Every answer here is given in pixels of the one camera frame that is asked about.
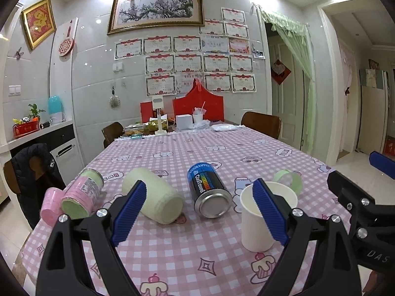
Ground brown wooden chair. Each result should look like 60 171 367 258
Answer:
102 122 124 148
241 111 281 139

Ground gold framed red picture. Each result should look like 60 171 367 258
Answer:
21 0 56 51

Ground white square box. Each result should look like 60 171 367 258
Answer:
176 114 194 130

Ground pink plastic cup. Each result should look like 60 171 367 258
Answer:
40 187 64 227

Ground green lace door curtain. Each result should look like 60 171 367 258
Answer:
257 6 317 154

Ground potted green plant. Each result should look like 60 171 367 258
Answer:
13 104 45 139

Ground framed plum blossom painting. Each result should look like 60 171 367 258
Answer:
107 0 205 35

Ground red gift bag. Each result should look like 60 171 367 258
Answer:
173 79 224 122

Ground black blue metal can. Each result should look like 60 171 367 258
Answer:
187 162 233 219

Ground brown wooden chair left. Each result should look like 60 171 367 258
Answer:
102 122 124 148

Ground white desk lamp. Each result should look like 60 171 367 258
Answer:
151 95 167 136

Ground plastic drink cup with straw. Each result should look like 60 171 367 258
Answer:
193 102 206 124

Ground round red wall ornament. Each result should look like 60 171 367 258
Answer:
58 21 74 57

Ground green clear tape roll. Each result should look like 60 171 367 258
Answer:
273 169 303 196

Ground turquoise white humidifier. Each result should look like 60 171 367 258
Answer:
48 95 66 125

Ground pale green towel roll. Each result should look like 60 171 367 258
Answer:
122 168 184 224

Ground black jacket on chair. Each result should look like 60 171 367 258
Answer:
11 143 66 228

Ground pink checkered tablecloth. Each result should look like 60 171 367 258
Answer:
21 125 353 296

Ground pink green labelled can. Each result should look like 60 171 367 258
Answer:
60 168 104 219

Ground white paper cup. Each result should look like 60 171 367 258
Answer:
240 182 298 252

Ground brown wooden chair right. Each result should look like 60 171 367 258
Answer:
241 111 281 139

